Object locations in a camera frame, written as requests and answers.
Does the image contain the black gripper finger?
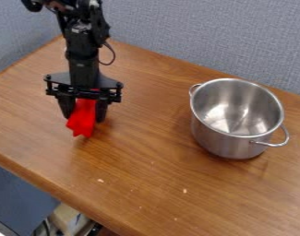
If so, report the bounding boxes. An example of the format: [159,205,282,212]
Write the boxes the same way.
[95,100,107,123]
[56,96,75,119]

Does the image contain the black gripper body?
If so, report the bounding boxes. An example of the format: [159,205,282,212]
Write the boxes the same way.
[43,59,123,103]

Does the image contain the red plastic block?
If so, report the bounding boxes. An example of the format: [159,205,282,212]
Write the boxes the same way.
[65,99,96,138]

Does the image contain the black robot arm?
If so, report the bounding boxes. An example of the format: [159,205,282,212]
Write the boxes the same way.
[21,0,123,123]

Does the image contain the stainless steel pot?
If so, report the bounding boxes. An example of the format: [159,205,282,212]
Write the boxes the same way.
[188,78,290,159]

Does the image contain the beige box under table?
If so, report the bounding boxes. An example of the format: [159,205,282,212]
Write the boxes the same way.
[48,204,92,236]

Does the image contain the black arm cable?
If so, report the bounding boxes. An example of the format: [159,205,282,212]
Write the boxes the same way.
[97,41,116,66]

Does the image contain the black cables under table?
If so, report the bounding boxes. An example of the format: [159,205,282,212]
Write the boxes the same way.
[32,216,52,236]

